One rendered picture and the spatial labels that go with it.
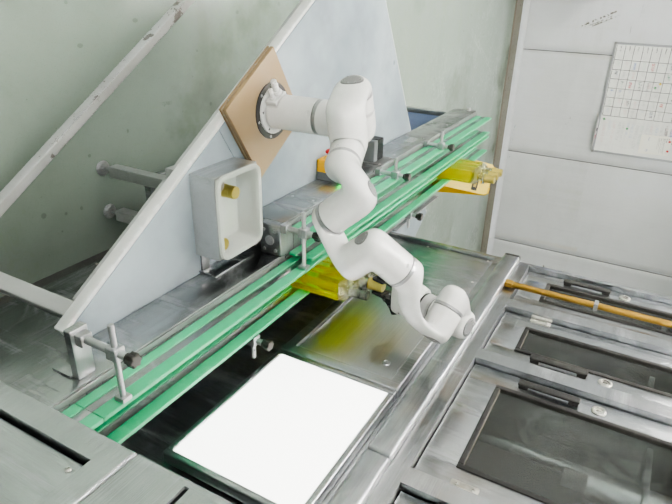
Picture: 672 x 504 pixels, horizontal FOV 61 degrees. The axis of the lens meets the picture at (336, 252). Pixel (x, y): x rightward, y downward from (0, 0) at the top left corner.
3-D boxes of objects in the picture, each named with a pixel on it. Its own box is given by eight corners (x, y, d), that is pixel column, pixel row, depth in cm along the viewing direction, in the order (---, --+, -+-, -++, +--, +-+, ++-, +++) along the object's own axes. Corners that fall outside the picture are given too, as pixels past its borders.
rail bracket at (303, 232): (280, 264, 162) (318, 275, 157) (278, 208, 155) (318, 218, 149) (286, 260, 164) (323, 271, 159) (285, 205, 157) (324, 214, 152)
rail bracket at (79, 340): (54, 376, 115) (134, 416, 105) (36, 304, 108) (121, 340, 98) (74, 364, 119) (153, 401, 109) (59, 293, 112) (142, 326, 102)
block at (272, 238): (259, 252, 164) (279, 258, 161) (258, 222, 160) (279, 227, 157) (266, 248, 167) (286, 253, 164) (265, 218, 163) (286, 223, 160)
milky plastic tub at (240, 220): (197, 255, 150) (223, 263, 146) (189, 173, 140) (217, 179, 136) (239, 233, 164) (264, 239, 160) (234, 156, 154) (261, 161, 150)
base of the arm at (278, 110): (250, 95, 151) (299, 102, 144) (274, 68, 157) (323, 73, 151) (267, 142, 162) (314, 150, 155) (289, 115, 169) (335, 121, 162)
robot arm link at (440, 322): (399, 252, 136) (455, 300, 144) (370, 298, 133) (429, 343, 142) (420, 255, 128) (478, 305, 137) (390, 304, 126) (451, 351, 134)
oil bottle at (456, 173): (430, 176, 259) (492, 188, 247) (431, 164, 256) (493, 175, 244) (434, 173, 263) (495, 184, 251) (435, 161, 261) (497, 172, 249)
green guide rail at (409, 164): (288, 231, 162) (312, 237, 158) (288, 228, 162) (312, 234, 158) (476, 117, 300) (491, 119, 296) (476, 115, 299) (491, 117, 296)
